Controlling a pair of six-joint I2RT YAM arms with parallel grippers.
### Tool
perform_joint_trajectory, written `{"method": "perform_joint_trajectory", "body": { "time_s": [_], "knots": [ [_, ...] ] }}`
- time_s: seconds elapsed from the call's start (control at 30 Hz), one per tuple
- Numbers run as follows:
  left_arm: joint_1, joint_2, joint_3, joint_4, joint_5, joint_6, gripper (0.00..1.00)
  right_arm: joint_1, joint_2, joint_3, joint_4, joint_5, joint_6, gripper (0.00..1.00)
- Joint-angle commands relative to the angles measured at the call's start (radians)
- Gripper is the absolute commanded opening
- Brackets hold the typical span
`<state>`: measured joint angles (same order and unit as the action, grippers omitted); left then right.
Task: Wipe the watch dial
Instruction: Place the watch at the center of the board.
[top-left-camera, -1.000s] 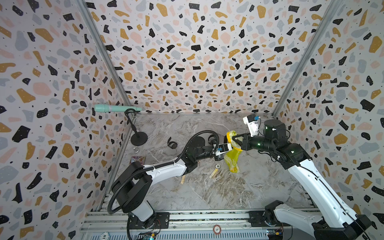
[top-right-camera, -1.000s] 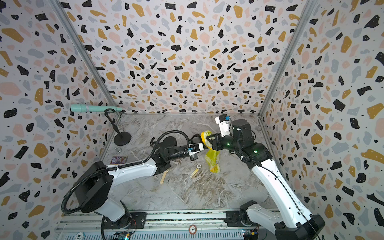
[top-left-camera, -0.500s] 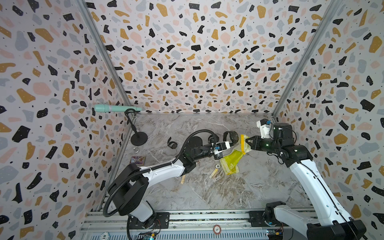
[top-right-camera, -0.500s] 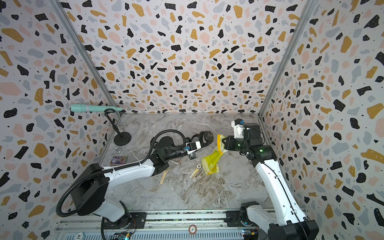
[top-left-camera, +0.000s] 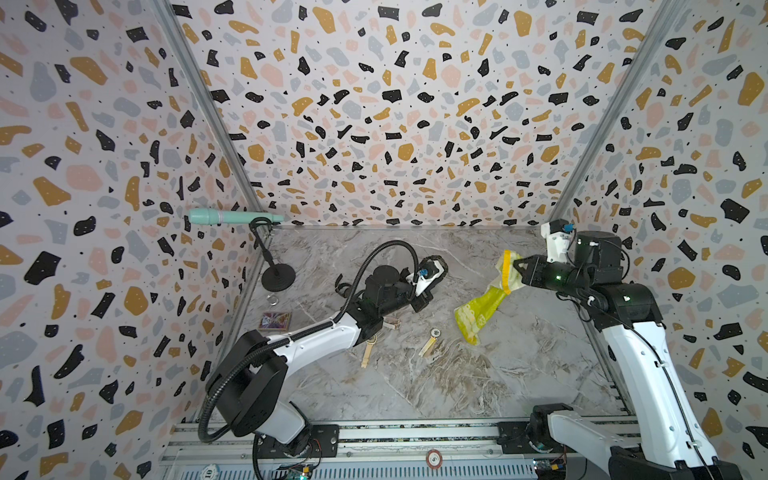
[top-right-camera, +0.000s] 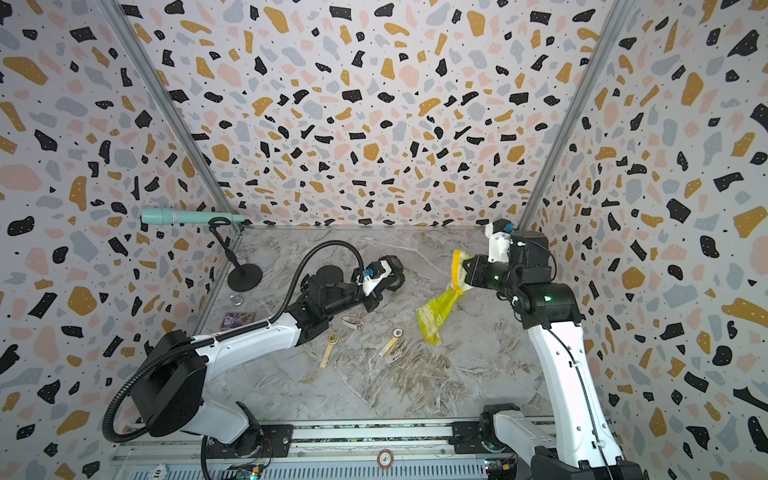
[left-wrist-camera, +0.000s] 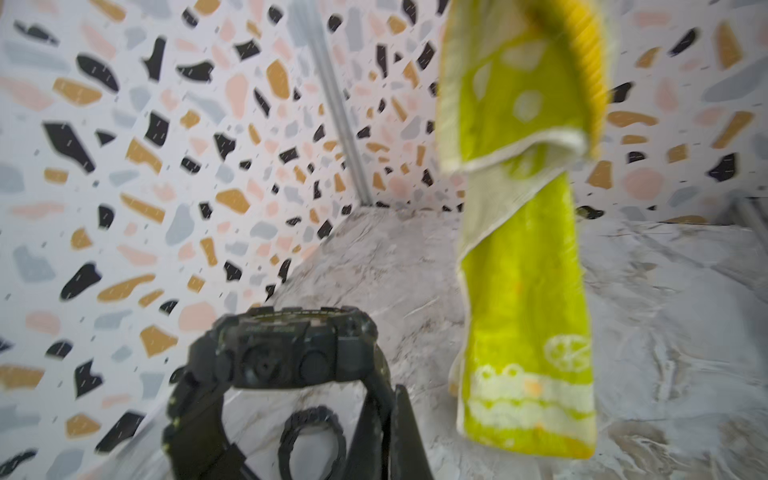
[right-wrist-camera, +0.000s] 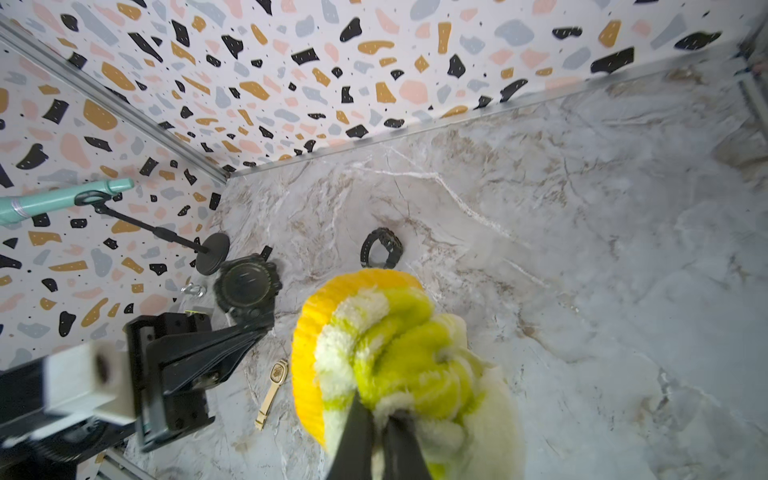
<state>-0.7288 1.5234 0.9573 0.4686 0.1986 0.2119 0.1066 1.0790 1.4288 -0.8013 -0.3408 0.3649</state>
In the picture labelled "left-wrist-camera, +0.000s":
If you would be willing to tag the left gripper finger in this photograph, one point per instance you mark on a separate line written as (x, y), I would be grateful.
(408, 438)

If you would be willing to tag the black digital watch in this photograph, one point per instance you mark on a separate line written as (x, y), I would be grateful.
(312, 440)

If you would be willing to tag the yellow green white cloth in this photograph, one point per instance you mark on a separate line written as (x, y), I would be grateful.
(521, 99)

